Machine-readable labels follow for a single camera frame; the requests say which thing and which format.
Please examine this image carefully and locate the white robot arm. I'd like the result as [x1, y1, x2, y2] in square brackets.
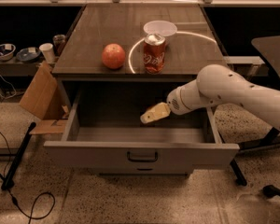
[140, 64, 280, 131]

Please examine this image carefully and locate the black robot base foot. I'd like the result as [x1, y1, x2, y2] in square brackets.
[262, 185, 280, 198]

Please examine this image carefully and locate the red cola can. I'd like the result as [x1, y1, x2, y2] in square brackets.
[143, 34, 166, 74]

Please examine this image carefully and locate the blue bowl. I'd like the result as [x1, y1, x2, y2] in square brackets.
[16, 47, 40, 63]

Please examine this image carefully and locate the white bowl with contents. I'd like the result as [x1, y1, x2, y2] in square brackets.
[0, 43, 16, 62]

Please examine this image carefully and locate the black stand leg right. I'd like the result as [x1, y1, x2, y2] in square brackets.
[230, 160, 247, 187]

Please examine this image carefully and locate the black stand leg left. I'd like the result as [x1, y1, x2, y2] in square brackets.
[1, 122, 36, 190]

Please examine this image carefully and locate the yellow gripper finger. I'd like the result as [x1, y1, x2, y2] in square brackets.
[140, 112, 169, 124]
[147, 102, 171, 117]

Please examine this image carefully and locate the red apple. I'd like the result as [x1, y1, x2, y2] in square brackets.
[102, 43, 126, 70]

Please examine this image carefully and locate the dark glass jar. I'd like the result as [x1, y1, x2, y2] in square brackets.
[53, 35, 66, 55]

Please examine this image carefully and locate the brown cardboard box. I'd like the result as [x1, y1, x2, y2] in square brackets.
[20, 62, 69, 135]

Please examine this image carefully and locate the white paper cup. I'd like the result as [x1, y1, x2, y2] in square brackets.
[39, 43, 56, 63]

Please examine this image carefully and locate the black stand leg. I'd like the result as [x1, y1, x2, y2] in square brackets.
[1, 122, 36, 190]
[230, 160, 247, 187]

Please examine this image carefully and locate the white cable on left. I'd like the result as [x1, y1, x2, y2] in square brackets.
[0, 59, 18, 100]

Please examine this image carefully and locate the open grey top drawer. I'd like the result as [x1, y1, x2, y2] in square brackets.
[44, 81, 239, 175]

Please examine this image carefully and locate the white plastic bowl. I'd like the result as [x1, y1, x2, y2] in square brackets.
[143, 21, 177, 44]

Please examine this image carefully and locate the grey drawer cabinet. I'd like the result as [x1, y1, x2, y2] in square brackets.
[51, 3, 233, 177]

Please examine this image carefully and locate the black drawer handle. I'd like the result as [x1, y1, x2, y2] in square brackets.
[126, 151, 159, 163]

